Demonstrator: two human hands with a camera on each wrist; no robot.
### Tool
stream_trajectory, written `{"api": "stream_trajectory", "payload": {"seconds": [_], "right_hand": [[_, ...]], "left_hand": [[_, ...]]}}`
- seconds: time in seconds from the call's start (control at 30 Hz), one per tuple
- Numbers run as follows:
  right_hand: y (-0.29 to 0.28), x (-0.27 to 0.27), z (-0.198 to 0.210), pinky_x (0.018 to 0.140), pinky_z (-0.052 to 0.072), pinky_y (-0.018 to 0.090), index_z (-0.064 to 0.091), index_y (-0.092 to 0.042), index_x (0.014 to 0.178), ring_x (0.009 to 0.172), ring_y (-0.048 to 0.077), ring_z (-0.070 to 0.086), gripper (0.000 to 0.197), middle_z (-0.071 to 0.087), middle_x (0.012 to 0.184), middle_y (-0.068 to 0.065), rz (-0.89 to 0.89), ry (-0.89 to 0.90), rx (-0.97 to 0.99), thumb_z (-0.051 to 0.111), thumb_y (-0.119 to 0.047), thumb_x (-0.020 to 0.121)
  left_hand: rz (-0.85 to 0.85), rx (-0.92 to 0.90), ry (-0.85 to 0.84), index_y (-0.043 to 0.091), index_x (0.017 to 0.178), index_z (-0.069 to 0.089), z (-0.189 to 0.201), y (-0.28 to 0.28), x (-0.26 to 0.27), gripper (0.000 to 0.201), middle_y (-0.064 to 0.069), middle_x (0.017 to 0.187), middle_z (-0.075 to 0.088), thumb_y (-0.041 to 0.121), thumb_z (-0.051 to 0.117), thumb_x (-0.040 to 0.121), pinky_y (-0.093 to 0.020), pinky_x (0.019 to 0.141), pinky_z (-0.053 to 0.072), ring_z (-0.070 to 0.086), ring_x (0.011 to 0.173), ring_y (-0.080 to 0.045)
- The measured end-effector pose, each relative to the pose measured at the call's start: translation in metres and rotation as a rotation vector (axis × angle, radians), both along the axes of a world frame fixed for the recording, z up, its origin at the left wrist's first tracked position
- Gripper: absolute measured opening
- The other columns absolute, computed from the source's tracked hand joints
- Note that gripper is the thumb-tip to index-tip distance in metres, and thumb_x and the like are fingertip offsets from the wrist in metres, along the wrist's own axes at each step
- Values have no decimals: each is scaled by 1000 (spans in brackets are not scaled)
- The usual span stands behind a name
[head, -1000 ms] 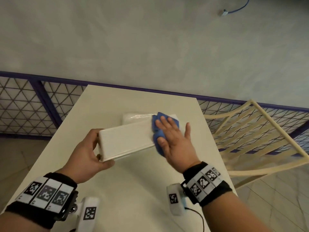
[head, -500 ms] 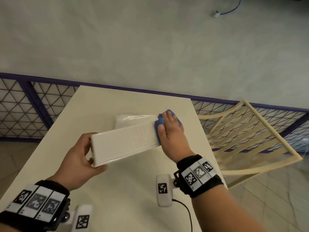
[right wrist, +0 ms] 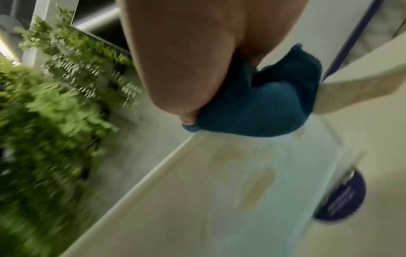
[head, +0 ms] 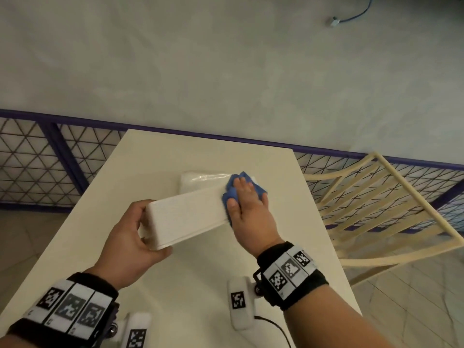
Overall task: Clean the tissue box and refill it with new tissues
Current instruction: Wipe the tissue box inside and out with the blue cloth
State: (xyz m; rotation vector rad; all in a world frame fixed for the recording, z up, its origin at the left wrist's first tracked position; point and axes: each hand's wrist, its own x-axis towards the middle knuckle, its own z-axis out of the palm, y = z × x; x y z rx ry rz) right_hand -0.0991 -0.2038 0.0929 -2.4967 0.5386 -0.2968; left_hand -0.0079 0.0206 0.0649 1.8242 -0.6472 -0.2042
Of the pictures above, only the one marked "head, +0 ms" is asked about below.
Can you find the cream slatted chair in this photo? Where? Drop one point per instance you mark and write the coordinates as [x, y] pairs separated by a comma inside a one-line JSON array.
[[384, 202]]

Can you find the white tissue box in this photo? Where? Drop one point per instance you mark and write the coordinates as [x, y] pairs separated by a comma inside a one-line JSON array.
[[188, 217]]

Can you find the person's left hand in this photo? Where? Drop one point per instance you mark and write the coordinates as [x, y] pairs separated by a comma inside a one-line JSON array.
[[125, 250]]

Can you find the clear plastic tissue wrapper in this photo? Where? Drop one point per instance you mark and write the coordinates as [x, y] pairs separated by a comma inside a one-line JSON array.
[[199, 181]]

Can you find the person's right forearm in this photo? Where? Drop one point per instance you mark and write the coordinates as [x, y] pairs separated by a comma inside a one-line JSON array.
[[333, 322]]

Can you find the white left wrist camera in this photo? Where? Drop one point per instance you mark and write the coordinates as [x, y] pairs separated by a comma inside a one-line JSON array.
[[136, 333]]

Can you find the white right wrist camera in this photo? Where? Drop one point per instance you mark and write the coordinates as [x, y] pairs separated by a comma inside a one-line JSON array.
[[241, 304]]

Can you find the purple mesh railing fence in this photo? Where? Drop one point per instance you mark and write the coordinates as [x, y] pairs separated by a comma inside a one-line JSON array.
[[61, 148]]

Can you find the black left wristband with markers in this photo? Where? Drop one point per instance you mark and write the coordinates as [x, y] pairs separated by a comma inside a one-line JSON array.
[[69, 308]]

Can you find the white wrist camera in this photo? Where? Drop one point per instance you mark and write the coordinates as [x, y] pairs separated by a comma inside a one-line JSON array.
[[136, 333], [241, 304]]

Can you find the person's right hand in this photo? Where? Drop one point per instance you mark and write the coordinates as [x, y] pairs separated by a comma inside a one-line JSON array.
[[253, 224]]

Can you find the blue cleaning cloth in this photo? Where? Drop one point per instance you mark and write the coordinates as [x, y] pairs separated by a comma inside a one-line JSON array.
[[231, 186]]

